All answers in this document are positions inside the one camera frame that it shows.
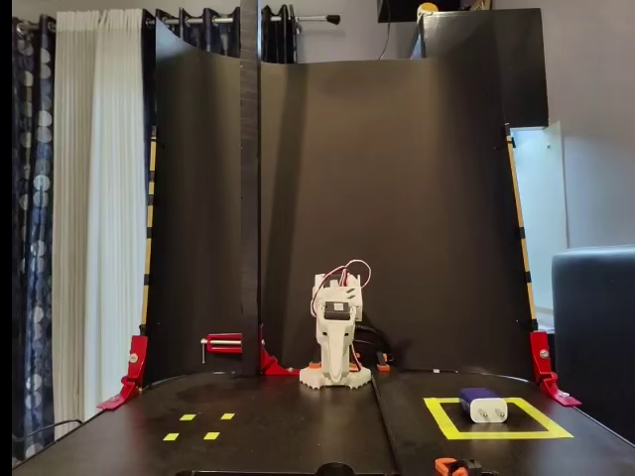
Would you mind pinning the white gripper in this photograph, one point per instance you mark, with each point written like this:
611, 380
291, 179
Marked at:
335, 342

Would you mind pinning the blue and white charger block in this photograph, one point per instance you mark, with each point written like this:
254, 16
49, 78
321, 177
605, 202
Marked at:
488, 411

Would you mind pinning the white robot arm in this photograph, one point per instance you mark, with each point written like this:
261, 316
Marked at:
317, 379

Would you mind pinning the red screw clamp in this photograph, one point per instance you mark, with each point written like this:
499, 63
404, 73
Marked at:
225, 346

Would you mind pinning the orange black spring clamp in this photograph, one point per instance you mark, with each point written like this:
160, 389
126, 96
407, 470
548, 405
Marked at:
446, 467

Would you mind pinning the black curved backdrop sheet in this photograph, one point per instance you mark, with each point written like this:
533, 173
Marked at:
397, 198

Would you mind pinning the yellow tape square outline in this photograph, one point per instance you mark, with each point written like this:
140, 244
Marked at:
496, 435

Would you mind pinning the red table clamp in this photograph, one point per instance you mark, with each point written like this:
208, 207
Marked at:
136, 357
541, 357

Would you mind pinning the yellow black striped stick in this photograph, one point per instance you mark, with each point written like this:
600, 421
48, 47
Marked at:
149, 218
517, 198

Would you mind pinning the white cabinet door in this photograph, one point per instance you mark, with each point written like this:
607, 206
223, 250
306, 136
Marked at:
541, 198

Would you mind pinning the white pleated curtain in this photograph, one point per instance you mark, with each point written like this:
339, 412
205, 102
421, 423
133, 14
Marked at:
99, 198

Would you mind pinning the dark grommet curtain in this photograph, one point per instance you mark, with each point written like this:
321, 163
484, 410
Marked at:
275, 44

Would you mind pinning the silver curtain rod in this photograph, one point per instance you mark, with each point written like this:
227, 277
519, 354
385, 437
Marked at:
312, 19

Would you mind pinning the dark blue patterned curtain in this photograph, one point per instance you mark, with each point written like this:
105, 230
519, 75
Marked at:
32, 198

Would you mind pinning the yellow ball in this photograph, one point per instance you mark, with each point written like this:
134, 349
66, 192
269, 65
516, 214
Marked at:
427, 9

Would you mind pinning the red post bracket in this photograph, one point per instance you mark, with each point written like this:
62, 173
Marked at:
270, 364

